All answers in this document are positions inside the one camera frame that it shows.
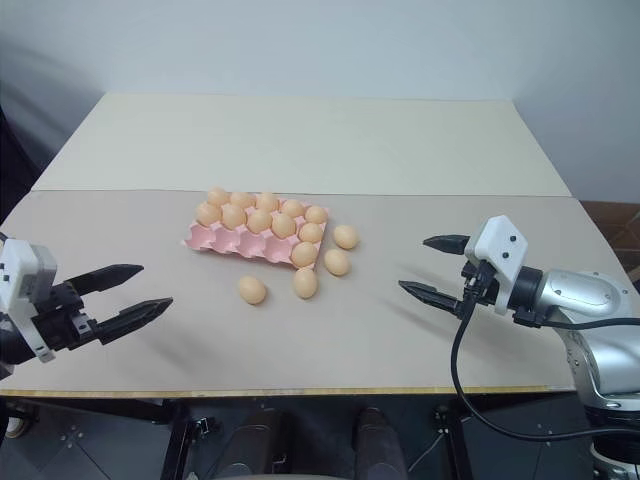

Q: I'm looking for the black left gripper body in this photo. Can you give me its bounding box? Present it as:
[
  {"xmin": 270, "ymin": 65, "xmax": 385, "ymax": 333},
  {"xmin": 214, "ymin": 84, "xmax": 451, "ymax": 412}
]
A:
[{"xmin": 31, "ymin": 279, "xmax": 102, "ymax": 352}]

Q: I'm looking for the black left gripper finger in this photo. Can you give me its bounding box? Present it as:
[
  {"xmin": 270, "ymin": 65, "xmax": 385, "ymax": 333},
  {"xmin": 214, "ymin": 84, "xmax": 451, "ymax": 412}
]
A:
[
  {"xmin": 93, "ymin": 297, "xmax": 175, "ymax": 347},
  {"xmin": 63, "ymin": 263, "xmax": 146, "ymax": 298}
]

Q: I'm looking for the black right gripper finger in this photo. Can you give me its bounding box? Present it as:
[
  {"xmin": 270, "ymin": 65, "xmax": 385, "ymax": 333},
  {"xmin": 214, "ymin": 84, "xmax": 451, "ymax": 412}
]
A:
[
  {"xmin": 397, "ymin": 279, "xmax": 469, "ymax": 320},
  {"xmin": 422, "ymin": 233, "xmax": 472, "ymax": 257}
]

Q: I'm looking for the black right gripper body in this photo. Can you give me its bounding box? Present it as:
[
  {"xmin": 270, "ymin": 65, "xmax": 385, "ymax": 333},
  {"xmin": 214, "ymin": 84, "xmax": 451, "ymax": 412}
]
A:
[{"xmin": 456, "ymin": 259, "xmax": 501, "ymax": 316}]

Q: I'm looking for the pink egg tray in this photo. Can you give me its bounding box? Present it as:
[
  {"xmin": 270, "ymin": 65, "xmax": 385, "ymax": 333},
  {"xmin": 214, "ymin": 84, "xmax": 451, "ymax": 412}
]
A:
[{"xmin": 180, "ymin": 199, "xmax": 332, "ymax": 274}]

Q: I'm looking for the white shoe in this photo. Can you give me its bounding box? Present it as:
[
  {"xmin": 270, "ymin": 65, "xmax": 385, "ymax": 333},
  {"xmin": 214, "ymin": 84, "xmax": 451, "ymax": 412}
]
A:
[{"xmin": 4, "ymin": 414, "xmax": 32, "ymax": 439}]

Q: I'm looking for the black metal table leg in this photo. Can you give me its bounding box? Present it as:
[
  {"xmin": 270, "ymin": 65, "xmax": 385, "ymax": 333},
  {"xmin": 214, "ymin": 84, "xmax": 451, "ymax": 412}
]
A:
[
  {"xmin": 160, "ymin": 397, "xmax": 225, "ymax": 480},
  {"xmin": 430, "ymin": 399, "xmax": 474, "ymax": 480}
]

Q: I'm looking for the dark rounded shape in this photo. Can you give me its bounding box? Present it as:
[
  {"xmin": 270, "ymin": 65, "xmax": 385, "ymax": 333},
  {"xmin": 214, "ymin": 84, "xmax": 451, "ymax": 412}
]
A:
[
  {"xmin": 219, "ymin": 407, "xmax": 286, "ymax": 480},
  {"xmin": 352, "ymin": 406, "xmax": 407, "ymax": 480}
]

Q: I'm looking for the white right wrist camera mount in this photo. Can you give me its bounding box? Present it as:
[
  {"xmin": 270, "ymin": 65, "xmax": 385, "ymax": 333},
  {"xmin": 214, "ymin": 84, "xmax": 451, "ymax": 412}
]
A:
[{"xmin": 463, "ymin": 215, "xmax": 530, "ymax": 318}]

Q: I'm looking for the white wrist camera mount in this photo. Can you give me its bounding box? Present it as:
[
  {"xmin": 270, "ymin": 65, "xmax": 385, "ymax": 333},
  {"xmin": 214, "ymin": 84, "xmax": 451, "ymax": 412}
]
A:
[
  {"xmin": 463, "ymin": 215, "xmax": 530, "ymax": 318},
  {"xmin": 0, "ymin": 238, "xmax": 59, "ymax": 364}
]

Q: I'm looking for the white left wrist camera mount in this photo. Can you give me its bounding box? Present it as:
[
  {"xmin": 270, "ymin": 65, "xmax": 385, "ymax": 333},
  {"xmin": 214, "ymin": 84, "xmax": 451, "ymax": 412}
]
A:
[{"xmin": 0, "ymin": 238, "xmax": 59, "ymax": 364}]

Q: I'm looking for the long black wrist cable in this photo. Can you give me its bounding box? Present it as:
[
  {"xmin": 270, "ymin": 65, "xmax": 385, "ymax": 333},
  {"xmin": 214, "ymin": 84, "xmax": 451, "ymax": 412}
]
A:
[{"xmin": 449, "ymin": 279, "xmax": 640, "ymax": 454}]

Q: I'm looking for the short black arm cable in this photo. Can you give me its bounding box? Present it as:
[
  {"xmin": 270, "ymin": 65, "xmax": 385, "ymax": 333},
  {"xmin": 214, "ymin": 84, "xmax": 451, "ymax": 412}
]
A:
[{"xmin": 513, "ymin": 308, "xmax": 640, "ymax": 333}]

